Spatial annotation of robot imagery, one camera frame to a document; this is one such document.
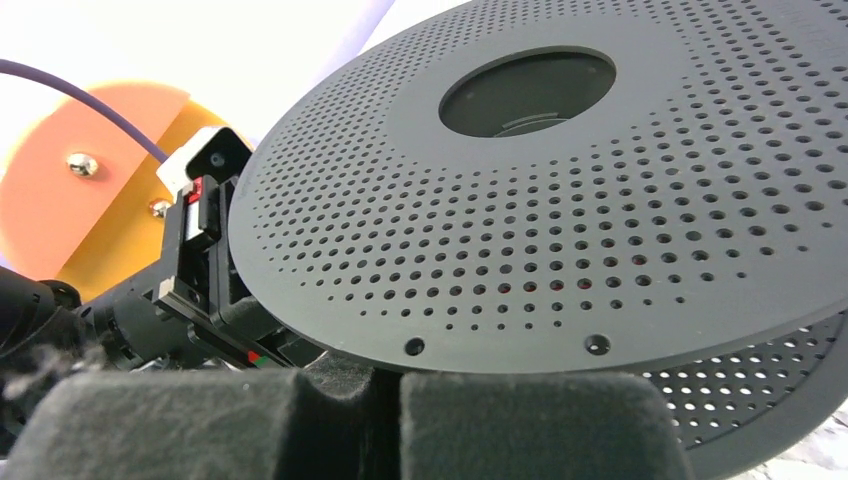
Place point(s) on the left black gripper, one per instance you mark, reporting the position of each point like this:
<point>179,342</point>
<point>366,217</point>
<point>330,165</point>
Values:
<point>190,308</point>

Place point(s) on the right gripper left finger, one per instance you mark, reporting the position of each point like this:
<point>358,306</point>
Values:
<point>333,419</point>

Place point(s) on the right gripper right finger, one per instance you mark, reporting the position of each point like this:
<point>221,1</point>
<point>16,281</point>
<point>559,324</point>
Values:
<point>549,426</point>

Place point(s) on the cream cylinder with orange lid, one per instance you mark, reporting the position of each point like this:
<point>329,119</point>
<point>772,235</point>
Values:
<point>80,202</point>

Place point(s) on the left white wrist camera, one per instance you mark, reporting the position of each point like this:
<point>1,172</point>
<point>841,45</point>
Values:
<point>216,151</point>

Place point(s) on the black cable spool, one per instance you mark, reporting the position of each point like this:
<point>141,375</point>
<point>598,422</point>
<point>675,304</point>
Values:
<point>530,187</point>

